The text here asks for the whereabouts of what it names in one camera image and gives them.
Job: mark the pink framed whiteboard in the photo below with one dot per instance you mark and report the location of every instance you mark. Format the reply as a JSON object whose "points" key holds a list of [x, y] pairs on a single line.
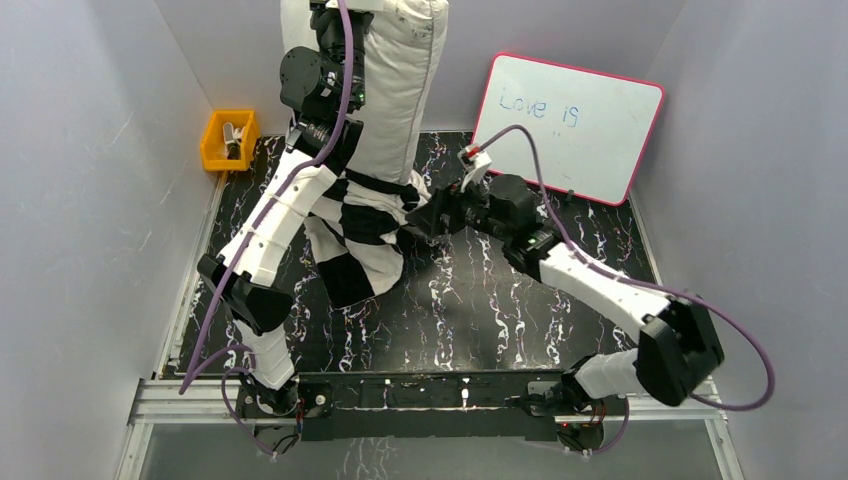
{"points": [[588, 129]]}

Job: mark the aluminium frame rail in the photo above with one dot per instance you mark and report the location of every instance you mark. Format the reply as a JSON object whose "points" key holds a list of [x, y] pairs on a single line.
{"points": [[159, 402]]}

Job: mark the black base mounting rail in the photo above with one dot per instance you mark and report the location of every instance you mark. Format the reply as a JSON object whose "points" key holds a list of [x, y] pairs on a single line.
{"points": [[530, 404]]}

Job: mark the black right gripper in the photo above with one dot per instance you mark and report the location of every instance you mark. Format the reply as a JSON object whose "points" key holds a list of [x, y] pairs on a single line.
{"points": [[449, 200]]}

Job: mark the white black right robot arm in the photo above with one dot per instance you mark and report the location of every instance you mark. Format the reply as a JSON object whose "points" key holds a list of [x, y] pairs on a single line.
{"points": [[677, 346]]}

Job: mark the yellow plastic bin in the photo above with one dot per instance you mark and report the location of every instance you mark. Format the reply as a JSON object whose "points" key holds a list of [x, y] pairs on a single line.
{"points": [[212, 153]]}

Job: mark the white pillow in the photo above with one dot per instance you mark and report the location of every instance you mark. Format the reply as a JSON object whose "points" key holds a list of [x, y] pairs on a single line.
{"points": [[402, 54]]}

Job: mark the black white checkered pillowcase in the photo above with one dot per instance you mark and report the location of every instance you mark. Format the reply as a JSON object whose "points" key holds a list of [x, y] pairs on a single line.
{"points": [[353, 232]]}

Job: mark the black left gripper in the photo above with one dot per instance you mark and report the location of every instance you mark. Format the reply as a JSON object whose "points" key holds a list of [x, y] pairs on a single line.
{"points": [[324, 11]]}

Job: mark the white object in bin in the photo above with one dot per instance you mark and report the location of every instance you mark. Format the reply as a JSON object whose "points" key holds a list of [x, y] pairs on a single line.
{"points": [[232, 140]]}

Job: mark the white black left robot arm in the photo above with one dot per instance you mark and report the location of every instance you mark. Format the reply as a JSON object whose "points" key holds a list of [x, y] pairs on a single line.
{"points": [[242, 274]]}

